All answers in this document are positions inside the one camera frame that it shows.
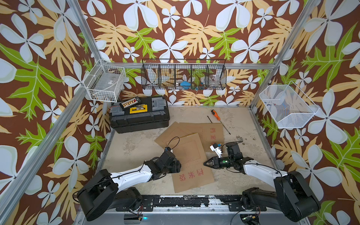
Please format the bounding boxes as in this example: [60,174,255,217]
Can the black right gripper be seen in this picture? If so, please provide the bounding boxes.
[202,156,234,169]

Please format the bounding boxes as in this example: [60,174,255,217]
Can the kraft file bag with string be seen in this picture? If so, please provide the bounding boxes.
[172,133,215,193]

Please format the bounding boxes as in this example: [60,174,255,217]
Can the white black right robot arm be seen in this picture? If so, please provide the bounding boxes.
[203,142,321,222]

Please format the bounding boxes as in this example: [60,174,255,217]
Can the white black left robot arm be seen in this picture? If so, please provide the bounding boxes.
[76,147,182,222]

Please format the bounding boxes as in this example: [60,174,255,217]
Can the kraft file bag right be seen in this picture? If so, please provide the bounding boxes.
[180,123,225,152]

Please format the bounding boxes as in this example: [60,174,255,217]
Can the kraft file bag middle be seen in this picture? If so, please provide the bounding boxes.
[155,122,201,150]

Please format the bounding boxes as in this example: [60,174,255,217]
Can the black plastic toolbox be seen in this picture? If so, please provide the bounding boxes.
[109,97,170,134]

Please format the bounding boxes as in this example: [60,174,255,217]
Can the screwdriver bit set case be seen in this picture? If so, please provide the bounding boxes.
[120,97,141,109]

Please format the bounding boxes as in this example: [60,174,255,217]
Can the blue object in basket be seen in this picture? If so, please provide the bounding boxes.
[180,81,191,90]

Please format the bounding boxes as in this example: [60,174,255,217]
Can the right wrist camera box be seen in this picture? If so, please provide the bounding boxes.
[210,143,223,158]

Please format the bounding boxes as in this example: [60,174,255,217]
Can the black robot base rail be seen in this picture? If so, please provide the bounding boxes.
[109,187,279,212]

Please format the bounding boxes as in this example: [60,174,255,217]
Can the orange handled screwdriver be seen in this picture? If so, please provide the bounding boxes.
[211,110,231,134]

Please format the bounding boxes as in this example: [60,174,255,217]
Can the black wire basket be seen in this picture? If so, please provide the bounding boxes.
[140,59,227,91]

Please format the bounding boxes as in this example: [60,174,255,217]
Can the white wire basket right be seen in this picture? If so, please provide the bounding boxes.
[259,81,320,129]

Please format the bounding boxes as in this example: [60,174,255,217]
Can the white wire basket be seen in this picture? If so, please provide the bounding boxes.
[84,60,127,103]
[259,81,320,129]

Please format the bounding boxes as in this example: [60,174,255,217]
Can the white wire basket left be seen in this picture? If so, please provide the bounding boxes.
[84,60,127,103]

